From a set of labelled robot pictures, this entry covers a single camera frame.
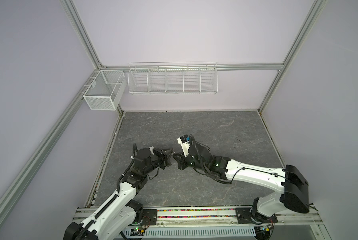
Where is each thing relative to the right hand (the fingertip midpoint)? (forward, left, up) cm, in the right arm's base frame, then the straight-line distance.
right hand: (172, 157), depth 72 cm
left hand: (+4, -1, 0) cm, 4 cm away
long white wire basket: (+52, +2, +11) cm, 53 cm away
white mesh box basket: (+48, +48, +5) cm, 69 cm away
